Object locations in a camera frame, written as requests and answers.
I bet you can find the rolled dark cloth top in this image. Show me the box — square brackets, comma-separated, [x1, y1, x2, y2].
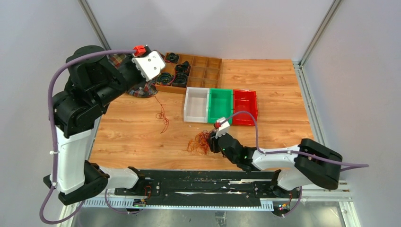
[166, 52, 180, 63]

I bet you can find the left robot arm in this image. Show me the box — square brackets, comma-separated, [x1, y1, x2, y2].
[44, 45, 145, 205]

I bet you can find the rolled dark floral cloth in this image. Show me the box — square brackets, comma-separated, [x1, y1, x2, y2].
[172, 73, 188, 88]

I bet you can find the plaid cloth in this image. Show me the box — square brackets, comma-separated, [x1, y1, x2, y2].
[108, 50, 166, 98]

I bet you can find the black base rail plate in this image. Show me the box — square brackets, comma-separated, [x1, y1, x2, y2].
[109, 170, 299, 206]

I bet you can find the right aluminium frame post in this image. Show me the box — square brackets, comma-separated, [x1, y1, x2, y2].
[298, 0, 343, 67]

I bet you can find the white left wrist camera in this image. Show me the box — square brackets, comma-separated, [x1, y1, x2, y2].
[131, 51, 166, 82]

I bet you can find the red plastic bin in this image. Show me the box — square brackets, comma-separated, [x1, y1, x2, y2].
[232, 89, 258, 126]

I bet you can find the green plastic bin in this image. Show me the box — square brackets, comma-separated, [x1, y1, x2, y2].
[208, 88, 234, 124]

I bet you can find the white slotted cable duct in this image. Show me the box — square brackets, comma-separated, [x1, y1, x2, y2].
[84, 197, 275, 211]

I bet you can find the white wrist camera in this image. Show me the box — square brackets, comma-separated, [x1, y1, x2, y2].
[214, 117, 230, 139]
[131, 51, 166, 82]

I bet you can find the white plastic bin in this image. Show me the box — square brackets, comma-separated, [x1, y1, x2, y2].
[183, 87, 209, 123]

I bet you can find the left aluminium frame post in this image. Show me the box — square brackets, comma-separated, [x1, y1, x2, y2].
[78, 0, 111, 50]

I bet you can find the wooden compartment tray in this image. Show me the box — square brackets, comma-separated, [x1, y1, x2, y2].
[156, 52, 222, 94]

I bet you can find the rolled dark cloth middle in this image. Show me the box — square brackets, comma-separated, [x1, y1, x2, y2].
[174, 61, 191, 76]

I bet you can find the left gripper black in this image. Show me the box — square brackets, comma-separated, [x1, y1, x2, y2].
[95, 49, 146, 107]

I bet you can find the rolled blue yellow floral cloth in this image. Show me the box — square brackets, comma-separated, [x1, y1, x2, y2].
[157, 72, 174, 86]

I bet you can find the red cable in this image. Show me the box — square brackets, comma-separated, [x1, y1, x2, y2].
[153, 95, 170, 134]

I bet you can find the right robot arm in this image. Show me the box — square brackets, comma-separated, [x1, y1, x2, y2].
[208, 133, 343, 197]

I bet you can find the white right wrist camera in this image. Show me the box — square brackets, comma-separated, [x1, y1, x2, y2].
[214, 117, 230, 139]

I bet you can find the aluminium frame post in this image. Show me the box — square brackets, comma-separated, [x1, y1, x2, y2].
[298, 0, 343, 67]
[78, 0, 111, 50]

